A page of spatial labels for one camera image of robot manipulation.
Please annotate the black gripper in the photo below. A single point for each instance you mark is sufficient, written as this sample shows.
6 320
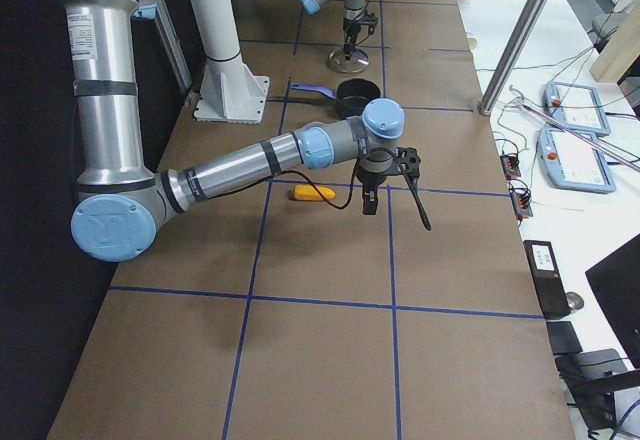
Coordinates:
370 179
352 27

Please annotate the glass pot lid blue knob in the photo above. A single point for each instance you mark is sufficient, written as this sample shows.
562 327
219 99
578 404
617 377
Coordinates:
349 61

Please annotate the yellow corn cob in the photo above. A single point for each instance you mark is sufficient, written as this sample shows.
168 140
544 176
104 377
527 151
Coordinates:
306 192

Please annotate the dark blue saucepan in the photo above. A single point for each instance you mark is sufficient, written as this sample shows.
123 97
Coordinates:
350 97

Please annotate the orange connector board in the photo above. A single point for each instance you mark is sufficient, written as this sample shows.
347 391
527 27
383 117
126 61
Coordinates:
510 165
521 202

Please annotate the black power adapter box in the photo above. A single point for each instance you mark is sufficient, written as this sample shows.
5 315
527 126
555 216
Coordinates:
546 278

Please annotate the near teach pendant tablet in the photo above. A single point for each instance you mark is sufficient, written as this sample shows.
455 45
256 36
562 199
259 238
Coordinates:
572 164

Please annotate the teach pendant tablet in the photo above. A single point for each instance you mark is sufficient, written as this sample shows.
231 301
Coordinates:
572 164
576 106

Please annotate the far teach pendant tablet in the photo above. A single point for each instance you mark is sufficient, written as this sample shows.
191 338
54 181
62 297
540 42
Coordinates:
576 106

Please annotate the black monitor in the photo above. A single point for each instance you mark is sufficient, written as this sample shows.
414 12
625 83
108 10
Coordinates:
614 282

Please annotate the black monitor stand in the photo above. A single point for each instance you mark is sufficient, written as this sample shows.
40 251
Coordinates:
601 385

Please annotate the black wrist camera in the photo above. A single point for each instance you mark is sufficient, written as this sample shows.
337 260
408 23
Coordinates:
407 164
369 21

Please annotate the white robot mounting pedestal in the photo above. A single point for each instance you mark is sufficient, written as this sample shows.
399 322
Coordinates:
229 91

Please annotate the aluminium frame post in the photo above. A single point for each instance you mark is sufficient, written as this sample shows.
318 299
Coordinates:
515 44

